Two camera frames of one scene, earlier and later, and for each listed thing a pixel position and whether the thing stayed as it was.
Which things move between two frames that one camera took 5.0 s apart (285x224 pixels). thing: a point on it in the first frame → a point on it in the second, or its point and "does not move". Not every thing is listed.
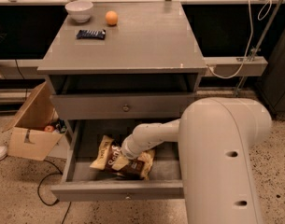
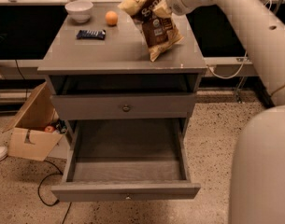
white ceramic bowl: x=79 y=10 does not move
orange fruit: x=111 y=17 does not move
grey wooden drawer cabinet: x=116 y=65 does not move
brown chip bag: x=111 y=158 → x=154 y=18
